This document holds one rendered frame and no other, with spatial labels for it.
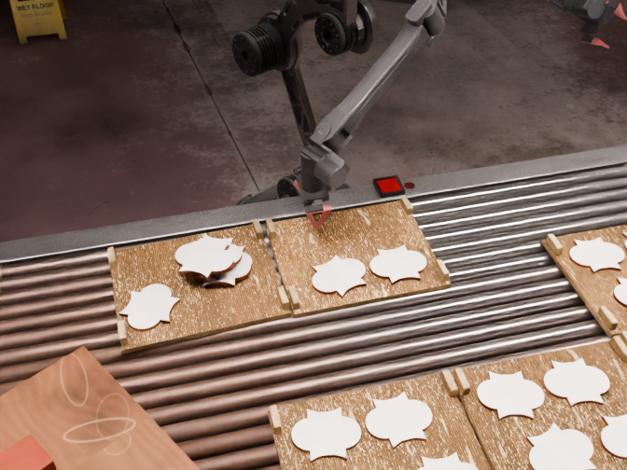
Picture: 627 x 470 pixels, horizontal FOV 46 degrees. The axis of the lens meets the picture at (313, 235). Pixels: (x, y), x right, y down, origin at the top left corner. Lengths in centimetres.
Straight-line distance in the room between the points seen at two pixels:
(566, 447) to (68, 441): 99
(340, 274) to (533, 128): 257
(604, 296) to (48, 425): 132
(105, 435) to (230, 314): 46
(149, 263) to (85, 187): 191
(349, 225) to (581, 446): 83
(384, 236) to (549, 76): 294
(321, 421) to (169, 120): 289
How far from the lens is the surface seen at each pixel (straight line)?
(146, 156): 400
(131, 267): 198
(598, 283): 201
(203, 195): 368
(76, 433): 155
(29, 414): 160
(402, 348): 178
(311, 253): 196
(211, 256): 187
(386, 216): 208
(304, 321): 183
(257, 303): 184
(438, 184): 225
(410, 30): 188
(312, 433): 159
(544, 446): 164
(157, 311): 184
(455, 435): 163
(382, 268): 191
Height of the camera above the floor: 228
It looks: 42 degrees down
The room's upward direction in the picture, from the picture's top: straight up
